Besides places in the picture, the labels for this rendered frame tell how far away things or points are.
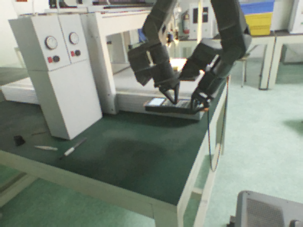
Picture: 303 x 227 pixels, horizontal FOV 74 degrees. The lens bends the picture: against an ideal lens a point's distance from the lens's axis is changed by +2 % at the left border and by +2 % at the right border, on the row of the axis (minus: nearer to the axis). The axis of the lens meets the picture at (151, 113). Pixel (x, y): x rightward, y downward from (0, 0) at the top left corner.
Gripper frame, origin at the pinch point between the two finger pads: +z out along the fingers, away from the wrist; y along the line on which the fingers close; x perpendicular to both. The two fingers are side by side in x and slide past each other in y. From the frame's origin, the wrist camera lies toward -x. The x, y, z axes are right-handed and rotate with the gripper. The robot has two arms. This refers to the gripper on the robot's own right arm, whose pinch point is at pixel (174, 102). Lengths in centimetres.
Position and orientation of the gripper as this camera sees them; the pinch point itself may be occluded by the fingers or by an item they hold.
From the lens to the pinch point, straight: 71.0
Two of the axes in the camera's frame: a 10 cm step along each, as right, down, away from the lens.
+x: 8.5, -1.3, -5.1
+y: -4.1, 4.4, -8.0
